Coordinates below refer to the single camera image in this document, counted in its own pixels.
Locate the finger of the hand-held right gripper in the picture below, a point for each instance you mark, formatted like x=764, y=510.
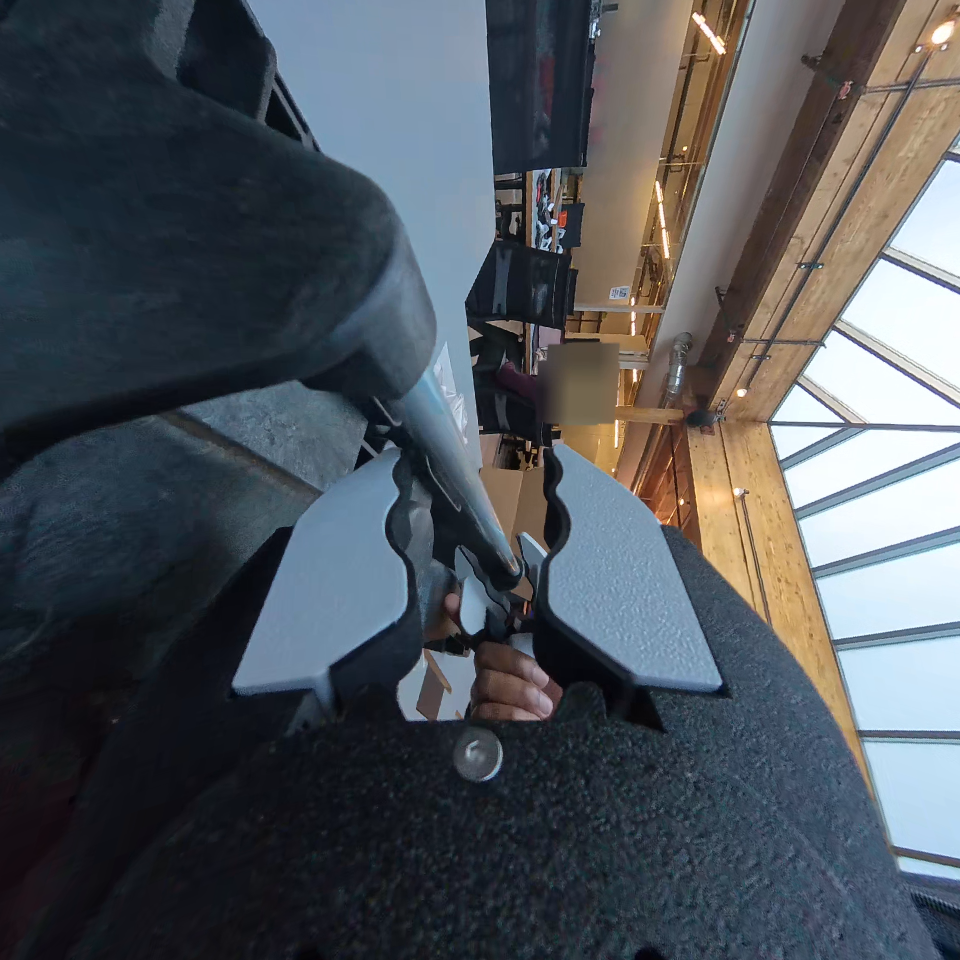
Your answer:
x=532, y=551
x=476, y=604

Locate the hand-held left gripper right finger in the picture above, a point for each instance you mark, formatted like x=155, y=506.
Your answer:
x=630, y=570

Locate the dark wooden ceiling beam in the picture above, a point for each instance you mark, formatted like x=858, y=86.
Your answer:
x=810, y=187

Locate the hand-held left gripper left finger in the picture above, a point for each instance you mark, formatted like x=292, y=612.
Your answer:
x=330, y=570

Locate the silver ventilation duct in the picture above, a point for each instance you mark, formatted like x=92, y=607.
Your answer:
x=679, y=367

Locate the large slanted window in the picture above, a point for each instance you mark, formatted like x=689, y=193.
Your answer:
x=900, y=525

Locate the person's right hand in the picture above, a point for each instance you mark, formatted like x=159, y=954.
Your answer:
x=510, y=686

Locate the clear plastic bag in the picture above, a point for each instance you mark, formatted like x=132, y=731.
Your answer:
x=450, y=390

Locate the white desk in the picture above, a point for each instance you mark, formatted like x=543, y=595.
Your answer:
x=390, y=112

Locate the black mesh office chair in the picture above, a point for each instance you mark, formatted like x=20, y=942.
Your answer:
x=525, y=281

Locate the cardboard box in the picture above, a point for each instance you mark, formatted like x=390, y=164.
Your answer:
x=502, y=495

